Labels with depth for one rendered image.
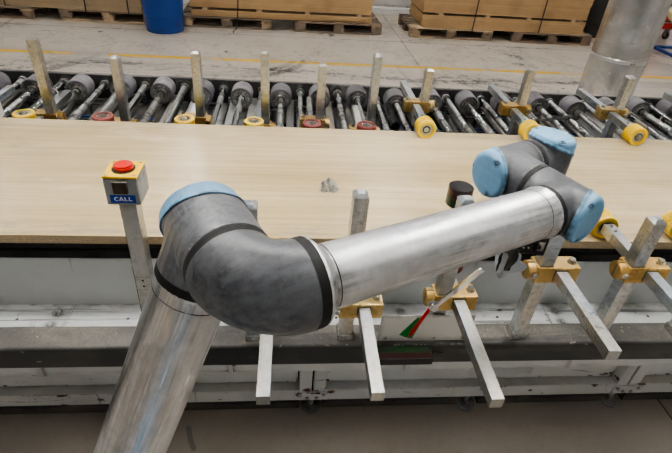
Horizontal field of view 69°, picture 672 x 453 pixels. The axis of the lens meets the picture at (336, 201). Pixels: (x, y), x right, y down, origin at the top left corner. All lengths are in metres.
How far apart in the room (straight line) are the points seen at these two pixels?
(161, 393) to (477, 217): 0.52
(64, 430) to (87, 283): 0.74
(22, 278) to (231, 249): 1.19
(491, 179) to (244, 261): 0.54
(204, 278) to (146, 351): 0.21
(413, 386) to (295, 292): 1.50
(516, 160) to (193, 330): 0.62
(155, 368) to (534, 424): 1.77
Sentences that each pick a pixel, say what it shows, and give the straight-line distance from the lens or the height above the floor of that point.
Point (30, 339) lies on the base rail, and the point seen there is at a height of 0.70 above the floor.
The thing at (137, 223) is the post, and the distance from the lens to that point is 1.17.
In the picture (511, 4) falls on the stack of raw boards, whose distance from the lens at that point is 7.60.
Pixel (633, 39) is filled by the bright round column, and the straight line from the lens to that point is 5.04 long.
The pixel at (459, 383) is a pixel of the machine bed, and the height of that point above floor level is 0.17.
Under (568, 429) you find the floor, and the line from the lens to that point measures 2.33.
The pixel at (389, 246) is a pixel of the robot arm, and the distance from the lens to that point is 0.62.
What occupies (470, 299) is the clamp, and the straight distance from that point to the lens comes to 1.35.
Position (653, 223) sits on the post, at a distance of 1.43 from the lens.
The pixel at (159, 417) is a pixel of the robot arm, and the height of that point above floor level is 1.08.
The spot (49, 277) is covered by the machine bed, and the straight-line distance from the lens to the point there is 1.67.
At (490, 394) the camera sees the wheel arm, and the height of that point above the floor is 0.86.
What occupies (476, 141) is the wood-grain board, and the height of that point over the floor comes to 0.90.
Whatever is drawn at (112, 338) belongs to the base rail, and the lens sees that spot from 1.47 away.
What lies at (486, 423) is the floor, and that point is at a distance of 2.21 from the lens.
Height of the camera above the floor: 1.76
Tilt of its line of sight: 33 degrees down
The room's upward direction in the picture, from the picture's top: 5 degrees clockwise
